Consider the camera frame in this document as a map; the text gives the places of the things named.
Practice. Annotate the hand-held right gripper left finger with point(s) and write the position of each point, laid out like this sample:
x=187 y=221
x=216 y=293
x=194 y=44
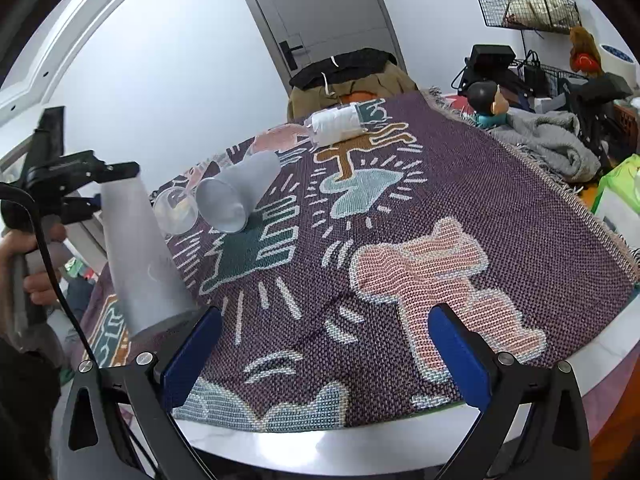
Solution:
x=192 y=360

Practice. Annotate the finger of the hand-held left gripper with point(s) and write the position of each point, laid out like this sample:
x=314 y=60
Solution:
x=117 y=170
x=82 y=209

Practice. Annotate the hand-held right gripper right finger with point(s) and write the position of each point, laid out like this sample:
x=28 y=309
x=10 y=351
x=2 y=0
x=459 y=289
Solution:
x=460 y=360

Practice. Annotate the tall white frosted cup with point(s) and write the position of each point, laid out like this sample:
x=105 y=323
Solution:
x=142 y=260

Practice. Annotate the short frosted plastic cup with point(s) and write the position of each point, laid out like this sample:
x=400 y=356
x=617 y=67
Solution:
x=227 y=195

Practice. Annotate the person's left hand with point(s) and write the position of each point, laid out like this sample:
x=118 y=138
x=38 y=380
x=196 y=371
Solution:
x=37 y=285

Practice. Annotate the printed woven blanket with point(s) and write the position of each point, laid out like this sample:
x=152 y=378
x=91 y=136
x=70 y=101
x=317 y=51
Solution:
x=400 y=220

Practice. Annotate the dark clothing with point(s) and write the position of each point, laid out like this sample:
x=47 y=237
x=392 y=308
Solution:
x=25 y=410

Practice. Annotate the grey fleece blanket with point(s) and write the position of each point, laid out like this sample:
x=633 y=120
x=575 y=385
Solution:
x=555 y=145

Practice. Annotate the green bag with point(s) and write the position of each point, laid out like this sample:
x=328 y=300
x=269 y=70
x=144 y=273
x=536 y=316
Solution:
x=622 y=180

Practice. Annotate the black clothing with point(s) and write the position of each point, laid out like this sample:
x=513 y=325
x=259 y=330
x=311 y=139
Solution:
x=350 y=62

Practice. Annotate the black-haired toy figurine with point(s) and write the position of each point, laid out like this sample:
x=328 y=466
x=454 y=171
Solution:
x=487 y=102

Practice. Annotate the grey door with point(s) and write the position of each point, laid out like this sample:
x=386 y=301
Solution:
x=325 y=10

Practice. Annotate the black handbag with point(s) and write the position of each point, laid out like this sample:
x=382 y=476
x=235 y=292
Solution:
x=535 y=77

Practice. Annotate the black chair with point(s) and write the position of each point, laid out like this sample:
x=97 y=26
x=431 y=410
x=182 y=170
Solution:
x=595 y=95

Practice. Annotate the black box device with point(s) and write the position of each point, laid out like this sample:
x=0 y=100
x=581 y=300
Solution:
x=492 y=60

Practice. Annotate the orange plush toy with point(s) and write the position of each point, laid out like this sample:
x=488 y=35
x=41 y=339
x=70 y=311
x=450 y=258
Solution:
x=585 y=52

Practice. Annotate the white tape roll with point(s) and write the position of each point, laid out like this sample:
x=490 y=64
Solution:
x=620 y=60

